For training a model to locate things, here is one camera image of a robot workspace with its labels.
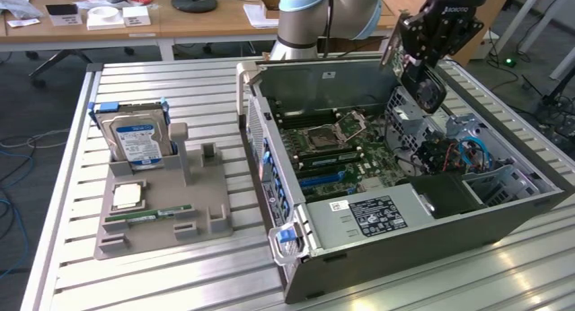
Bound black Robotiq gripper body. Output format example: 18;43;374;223
424;0;484;20

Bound wooden cabinet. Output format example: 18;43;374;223
372;0;513;67

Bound silver disk bay cage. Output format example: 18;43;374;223
384;85;449;157

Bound stack of white papers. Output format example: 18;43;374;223
244;3;280;30

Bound CPU socket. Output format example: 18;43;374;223
304;108;368;149

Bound green motherboard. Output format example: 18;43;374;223
268;107;416;203

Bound RAM stick with label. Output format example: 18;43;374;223
304;151;362;168

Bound wooden office desk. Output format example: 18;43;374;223
0;0;162;61
158;0;398;61

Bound black plastic shroud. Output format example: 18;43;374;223
406;174;488;220

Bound blue expansion slot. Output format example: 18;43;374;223
297;174;348;188

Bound black round lamp base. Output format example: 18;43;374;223
169;0;218;13

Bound grey power supply unit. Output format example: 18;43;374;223
293;184;436;254

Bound plain white box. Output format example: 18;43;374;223
121;6;150;27

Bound open grey PC case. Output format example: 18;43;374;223
234;53;565;305

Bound white boxes on desk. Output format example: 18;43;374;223
85;6;126;31

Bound hard disk with blue carrier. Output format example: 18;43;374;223
88;98;174;172

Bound green RAM stick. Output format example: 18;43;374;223
105;205;196;224

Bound white box with black top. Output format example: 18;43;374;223
44;3;82;27

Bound silver CPU chip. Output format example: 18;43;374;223
110;184;149;211

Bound grey plastic parts rack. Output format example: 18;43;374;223
92;122;234;261

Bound black office chair base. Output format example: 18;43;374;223
24;46;136;88

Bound clear plastic bag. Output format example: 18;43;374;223
0;0;45;21

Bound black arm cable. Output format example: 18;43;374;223
320;0;337;58

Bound white metal desk frame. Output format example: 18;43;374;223
488;0;575;80

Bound blue disk wire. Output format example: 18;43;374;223
457;135;495;174

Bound silver disk bay bracket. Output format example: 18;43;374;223
460;162;543;207

